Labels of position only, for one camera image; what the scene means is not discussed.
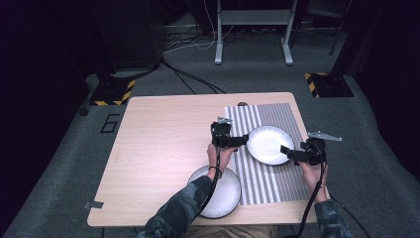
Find grey striped placemat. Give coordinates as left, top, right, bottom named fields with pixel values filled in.
left=224, top=102, right=313, bottom=206

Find white metal desk frame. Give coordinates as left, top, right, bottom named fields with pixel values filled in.
left=214, top=0, right=295, bottom=66

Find left hand-held gripper cable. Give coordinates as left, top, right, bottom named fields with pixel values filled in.
left=197, top=145, right=223, bottom=216

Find thin black cable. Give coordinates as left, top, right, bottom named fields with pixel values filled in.
left=329, top=193, right=372, bottom=238

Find white paper plate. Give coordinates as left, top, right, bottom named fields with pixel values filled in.
left=246, top=124, right=295, bottom=167

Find person's legs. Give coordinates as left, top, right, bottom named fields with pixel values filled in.
left=184, top=225, right=276, bottom=238

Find black stand base hazard tape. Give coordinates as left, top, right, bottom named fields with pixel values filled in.
left=89, top=77, right=137, bottom=107
left=304, top=71, right=355, bottom=99

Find white floor cables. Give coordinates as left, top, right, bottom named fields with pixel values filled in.
left=162, top=0, right=234, bottom=55

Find black stand leg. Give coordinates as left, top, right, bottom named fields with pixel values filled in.
left=329, top=0, right=354, bottom=57

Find person's right hand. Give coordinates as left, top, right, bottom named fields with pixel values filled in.
left=298, top=161, right=329, bottom=196

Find right hand-held gripper cable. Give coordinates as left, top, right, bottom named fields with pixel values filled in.
left=282, top=162, right=327, bottom=238

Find hand-held gripper cable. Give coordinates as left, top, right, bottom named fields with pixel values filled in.
left=282, top=162, right=327, bottom=238
left=197, top=145, right=223, bottom=216

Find white plate with dark rim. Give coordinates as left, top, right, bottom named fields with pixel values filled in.
left=186, top=164, right=243, bottom=220

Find grey tape strip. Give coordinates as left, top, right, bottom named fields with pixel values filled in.
left=82, top=200, right=105, bottom=210

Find black floor cables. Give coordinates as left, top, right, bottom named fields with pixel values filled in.
left=160, top=58, right=227, bottom=95

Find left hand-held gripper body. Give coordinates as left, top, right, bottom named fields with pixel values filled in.
left=210, top=116, right=239, bottom=149

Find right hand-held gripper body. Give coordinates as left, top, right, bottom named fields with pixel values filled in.
left=298, top=131, right=343, bottom=166

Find person's left hand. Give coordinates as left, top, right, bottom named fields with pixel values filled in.
left=206, top=142, right=237, bottom=181

